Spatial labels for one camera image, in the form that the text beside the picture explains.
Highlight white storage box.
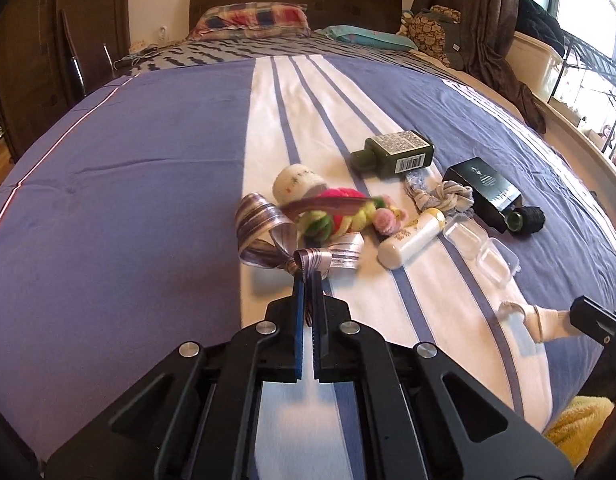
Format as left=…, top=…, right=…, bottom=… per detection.
left=508, top=30, right=564, bottom=103

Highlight black metal rack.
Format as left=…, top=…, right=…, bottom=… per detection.
left=548, top=27, right=616, bottom=156

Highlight dark wooden wardrobe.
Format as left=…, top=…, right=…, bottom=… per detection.
left=0, top=0, right=131, bottom=161

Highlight teal pillow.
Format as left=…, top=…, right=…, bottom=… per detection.
left=318, top=25, right=419, bottom=52

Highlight small pink pompom flowers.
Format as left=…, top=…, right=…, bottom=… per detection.
left=373, top=205, right=407, bottom=234

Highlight pink yellow green yarn ball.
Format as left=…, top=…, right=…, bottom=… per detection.
left=298, top=187, right=384, bottom=238

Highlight clear plastic case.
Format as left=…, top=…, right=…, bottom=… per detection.
left=443, top=212, right=520, bottom=288

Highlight black clothes pile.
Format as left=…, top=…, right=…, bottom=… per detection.
left=515, top=0, right=566, bottom=58

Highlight brown feather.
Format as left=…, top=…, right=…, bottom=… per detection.
left=280, top=195, right=374, bottom=217

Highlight dark green bottle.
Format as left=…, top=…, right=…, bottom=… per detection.
left=350, top=131, right=435, bottom=181

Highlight grey patterned bed sheet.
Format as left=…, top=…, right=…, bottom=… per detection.
left=123, top=30, right=469, bottom=81

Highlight dark green bag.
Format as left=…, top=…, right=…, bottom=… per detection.
left=440, top=12, right=473, bottom=70

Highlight grey white knotted rope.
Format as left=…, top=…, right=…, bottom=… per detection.
left=404, top=170, right=476, bottom=221

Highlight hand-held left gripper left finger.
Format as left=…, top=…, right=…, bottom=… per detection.
left=43, top=271, right=309, bottom=480

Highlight striped brown ribbon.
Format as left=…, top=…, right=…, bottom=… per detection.
left=234, top=192, right=365, bottom=281

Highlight white printed paper roll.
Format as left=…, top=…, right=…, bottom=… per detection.
left=272, top=163, right=326, bottom=203

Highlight purple white striped blanket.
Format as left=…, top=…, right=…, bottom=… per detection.
left=0, top=52, right=616, bottom=461

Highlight white bottle with gold print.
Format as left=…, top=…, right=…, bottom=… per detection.
left=377, top=208, right=446, bottom=269

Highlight plaid pillow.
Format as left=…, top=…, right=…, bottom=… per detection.
left=187, top=4, right=310, bottom=41

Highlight small black ribbed cap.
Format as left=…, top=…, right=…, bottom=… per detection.
left=505, top=205, right=546, bottom=235

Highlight black cardboard box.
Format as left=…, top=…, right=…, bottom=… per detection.
left=442, top=157, right=523, bottom=233

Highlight brown curtain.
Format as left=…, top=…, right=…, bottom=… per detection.
left=413, top=0, right=546, bottom=133

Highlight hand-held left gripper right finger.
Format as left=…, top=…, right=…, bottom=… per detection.
left=310, top=270, right=575, bottom=480

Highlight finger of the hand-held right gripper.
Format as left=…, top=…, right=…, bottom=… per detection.
left=570, top=296, right=616, bottom=346

